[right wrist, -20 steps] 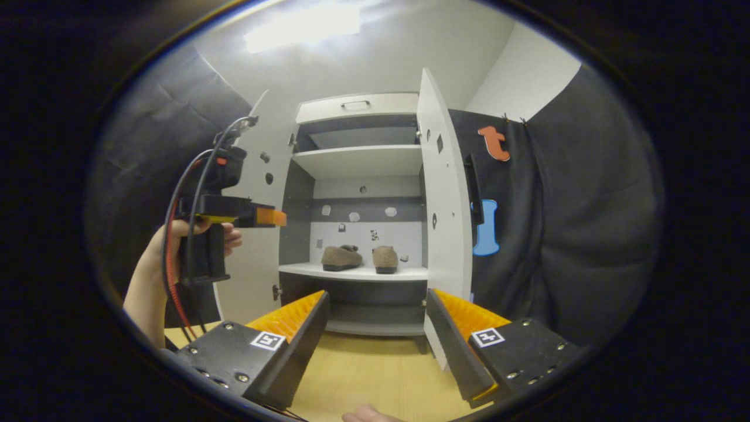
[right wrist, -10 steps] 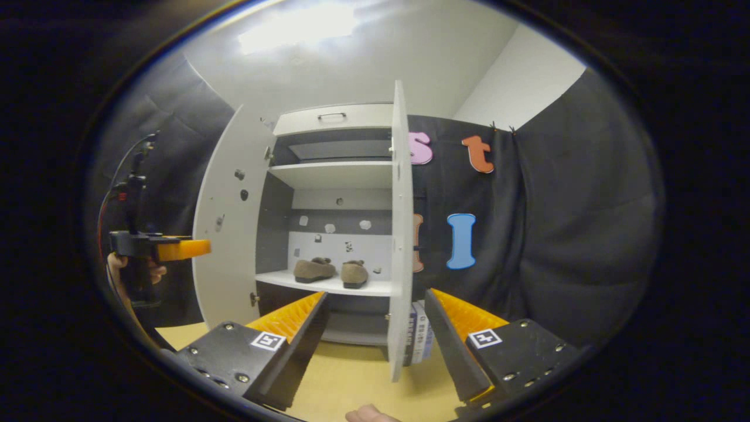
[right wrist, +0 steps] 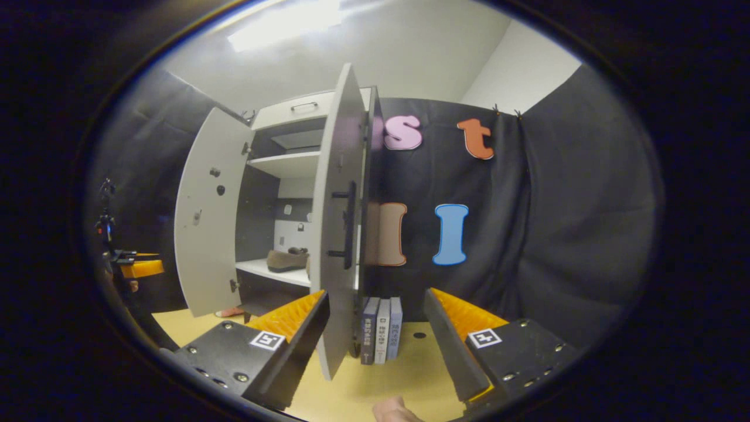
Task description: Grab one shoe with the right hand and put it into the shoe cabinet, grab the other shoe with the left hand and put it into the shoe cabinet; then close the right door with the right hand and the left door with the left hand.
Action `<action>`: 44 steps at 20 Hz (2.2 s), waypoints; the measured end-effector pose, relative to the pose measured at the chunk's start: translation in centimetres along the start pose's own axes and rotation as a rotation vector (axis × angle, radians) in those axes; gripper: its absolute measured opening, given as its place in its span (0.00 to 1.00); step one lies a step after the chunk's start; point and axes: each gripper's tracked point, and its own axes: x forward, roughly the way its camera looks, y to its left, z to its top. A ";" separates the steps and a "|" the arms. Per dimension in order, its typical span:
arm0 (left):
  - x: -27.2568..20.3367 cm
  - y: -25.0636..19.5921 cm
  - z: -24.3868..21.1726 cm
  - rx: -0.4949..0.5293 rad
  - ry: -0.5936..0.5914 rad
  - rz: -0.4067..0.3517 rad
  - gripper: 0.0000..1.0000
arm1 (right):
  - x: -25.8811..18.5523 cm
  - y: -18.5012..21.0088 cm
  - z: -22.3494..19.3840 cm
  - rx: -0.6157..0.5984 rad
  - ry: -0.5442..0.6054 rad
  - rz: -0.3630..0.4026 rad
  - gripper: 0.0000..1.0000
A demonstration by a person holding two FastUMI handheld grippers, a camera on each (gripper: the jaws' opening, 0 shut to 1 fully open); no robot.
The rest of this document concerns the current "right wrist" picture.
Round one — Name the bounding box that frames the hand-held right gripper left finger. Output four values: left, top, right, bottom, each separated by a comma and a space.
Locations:
175, 289, 330, 411

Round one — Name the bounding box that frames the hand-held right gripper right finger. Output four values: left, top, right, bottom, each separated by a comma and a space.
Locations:
423, 287, 581, 405

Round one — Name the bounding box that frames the white and grey shoe cabinet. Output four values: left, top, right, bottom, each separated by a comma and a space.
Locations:
234, 87, 376, 320

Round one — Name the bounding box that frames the white cabinet drawer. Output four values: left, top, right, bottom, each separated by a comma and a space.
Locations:
252, 88, 373, 131

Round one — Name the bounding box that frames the light blue book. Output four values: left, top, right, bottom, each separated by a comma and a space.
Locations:
387, 297, 404, 360

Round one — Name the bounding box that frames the navy book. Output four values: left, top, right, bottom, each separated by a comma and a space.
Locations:
361, 297, 380, 365

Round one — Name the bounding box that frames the white book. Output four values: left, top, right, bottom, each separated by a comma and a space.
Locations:
375, 298, 391, 364

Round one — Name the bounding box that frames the black backdrop cloth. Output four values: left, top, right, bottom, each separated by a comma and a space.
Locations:
85, 63, 666, 352

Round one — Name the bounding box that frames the ceiling light panel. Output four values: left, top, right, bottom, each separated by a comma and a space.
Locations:
227, 0, 342, 53

